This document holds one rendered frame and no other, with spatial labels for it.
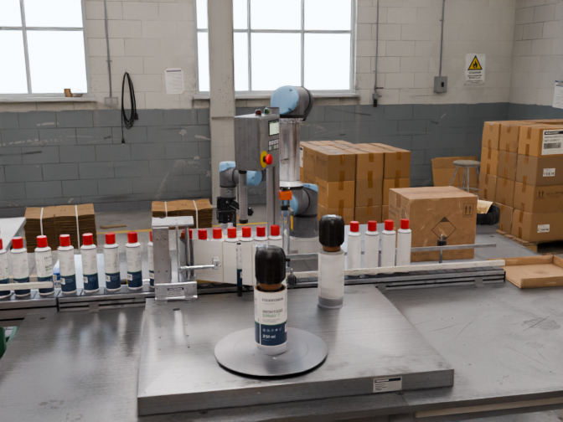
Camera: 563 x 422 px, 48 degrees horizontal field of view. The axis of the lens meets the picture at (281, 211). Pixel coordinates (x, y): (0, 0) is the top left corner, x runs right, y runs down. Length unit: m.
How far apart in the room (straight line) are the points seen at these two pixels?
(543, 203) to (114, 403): 4.81
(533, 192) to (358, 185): 1.52
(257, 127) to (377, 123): 6.12
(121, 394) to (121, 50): 6.18
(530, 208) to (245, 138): 4.04
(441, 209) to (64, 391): 1.62
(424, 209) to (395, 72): 5.77
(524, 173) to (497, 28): 3.43
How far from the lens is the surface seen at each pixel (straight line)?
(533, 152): 5.86
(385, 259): 2.38
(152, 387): 1.62
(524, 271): 2.73
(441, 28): 8.57
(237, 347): 1.76
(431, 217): 2.65
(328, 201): 5.74
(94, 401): 1.69
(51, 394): 1.76
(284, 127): 2.58
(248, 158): 2.22
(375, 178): 5.88
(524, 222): 6.00
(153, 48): 7.61
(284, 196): 2.31
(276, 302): 1.66
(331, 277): 2.02
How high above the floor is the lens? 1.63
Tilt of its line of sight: 13 degrees down
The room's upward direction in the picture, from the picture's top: straight up
